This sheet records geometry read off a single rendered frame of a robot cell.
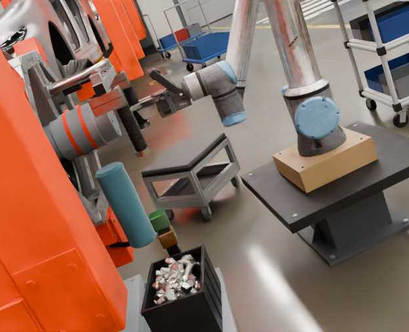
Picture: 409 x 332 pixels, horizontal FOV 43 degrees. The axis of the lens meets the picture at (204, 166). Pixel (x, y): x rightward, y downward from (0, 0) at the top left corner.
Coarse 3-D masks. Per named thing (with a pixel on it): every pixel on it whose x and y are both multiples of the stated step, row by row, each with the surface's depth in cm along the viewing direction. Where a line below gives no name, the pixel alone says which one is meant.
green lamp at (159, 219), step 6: (162, 210) 126; (150, 216) 126; (156, 216) 124; (162, 216) 124; (150, 222) 125; (156, 222) 124; (162, 222) 124; (168, 222) 125; (156, 228) 125; (162, 228) 125
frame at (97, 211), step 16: (16, 64) 139; (32, 64) 151; (32, 96) 137; (64, 96) 178; (64, 112) 182; (80, 160) 182; (96, 160) 181; (96, 192) 175; (96, 208) 154; (96, 224) 155
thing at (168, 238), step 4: (172, 228) 127; (168, 232) 126; (172, 232) 126; (160, 236) 126; (164, 236) 126; (168, 236) 126; (172, 236) 126; (176, 236) 128; (160, 240) 126; (164, 240) 126; (168, 240) 126; (172, 240) 126; (176, 240) 126; (164, 244) 126; (168, 244) 126; (172, 244) 127; (164, 248) 127
